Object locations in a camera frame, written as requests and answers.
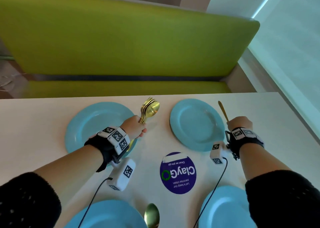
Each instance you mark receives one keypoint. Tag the person's left hand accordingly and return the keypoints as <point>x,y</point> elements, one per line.
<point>133,127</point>

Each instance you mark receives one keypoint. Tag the person's right hand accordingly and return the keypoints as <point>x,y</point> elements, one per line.
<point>240,122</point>

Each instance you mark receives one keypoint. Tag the blue plate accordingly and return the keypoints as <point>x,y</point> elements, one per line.
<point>225,210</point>
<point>112,217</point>
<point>95,120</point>
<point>197,124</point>

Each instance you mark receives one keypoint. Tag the person's right forearm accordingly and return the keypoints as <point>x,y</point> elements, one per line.
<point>260,160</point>

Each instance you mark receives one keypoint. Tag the person's left forearm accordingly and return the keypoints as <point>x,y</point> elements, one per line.
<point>70,167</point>

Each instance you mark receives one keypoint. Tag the blue round sticker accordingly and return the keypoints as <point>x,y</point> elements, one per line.
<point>180,182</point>

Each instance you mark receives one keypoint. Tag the black knitted sleeve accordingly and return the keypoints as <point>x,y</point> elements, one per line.
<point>25,202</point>
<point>282,200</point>

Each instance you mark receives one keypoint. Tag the green bench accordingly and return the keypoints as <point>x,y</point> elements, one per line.
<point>125,35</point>

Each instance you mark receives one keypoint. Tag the white roller blind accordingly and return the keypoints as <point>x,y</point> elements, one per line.
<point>295,47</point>

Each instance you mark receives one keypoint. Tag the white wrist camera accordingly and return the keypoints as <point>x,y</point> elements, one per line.
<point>217,152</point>
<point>122,175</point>

